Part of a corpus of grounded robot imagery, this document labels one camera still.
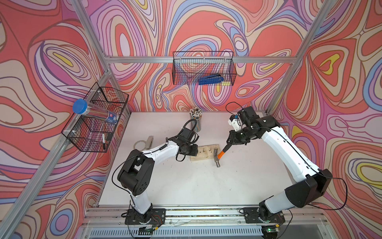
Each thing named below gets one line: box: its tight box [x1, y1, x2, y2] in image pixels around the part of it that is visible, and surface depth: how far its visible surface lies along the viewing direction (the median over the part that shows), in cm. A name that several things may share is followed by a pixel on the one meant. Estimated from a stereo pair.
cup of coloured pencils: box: [189, 107, 203, 133], surface depth 98 cm
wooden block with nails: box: [190, 143, 221, 162], surface depth 94 cm
